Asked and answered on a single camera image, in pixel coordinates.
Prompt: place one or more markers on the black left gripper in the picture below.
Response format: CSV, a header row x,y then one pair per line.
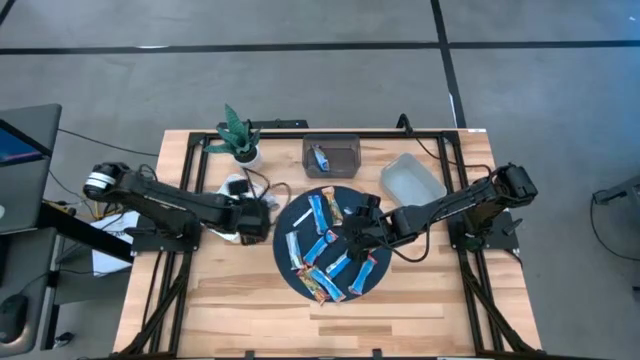
x,y
255,220

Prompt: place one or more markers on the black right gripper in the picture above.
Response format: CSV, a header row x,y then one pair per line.
x,y
367,227

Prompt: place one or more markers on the blue red-ended granola bar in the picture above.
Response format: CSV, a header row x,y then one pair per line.
x,y
319,248
362,276

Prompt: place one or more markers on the white granola bar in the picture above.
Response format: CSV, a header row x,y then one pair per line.
x,y
302,218

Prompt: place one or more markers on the silver blue granola bar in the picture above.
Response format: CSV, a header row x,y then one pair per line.
x,y
294,250

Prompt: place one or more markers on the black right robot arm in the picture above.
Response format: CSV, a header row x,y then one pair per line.
x,y
450,202

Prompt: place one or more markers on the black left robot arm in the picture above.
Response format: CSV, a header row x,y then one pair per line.
x,y
165,200

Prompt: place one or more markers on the dark blue round woven mat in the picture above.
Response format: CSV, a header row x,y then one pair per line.
x,y
300,250

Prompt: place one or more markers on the white plant pot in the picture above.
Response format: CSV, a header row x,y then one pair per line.
x,y
251,161

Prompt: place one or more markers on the blue snack bag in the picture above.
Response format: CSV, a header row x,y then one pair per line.
x,y
311,286

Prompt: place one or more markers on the green snake plant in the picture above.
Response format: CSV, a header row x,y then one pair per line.
x,y
235,131

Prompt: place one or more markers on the dark clear plastic bin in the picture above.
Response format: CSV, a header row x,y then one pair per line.
x,y
345,157

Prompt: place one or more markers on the black power strip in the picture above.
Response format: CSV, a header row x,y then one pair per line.
x,y
275,123

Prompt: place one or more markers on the white paper sheet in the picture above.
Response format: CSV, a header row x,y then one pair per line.
x,y
115,222

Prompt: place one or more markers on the black desk beam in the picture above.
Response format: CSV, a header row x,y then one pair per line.
x,y
80,230

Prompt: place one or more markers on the grey laptop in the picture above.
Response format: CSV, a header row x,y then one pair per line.
x,y
27,195

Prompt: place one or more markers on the grey side desk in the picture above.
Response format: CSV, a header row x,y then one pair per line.
x,y
30,270

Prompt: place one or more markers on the black computer mouse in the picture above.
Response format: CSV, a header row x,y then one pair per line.
x,y
12,317

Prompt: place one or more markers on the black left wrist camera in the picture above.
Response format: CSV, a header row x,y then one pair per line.
x,y
238,187

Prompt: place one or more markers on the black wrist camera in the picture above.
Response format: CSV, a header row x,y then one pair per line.
x,y
238,187
371,202

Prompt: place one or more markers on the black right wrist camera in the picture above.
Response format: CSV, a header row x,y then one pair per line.
x,y
371,202

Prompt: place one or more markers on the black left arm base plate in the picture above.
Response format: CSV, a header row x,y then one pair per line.
x,y
150,242

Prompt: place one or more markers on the black aluminium table frame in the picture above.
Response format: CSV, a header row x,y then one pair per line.
x,y
380,134

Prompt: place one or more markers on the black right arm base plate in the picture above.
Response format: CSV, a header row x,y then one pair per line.
x,y
502,235

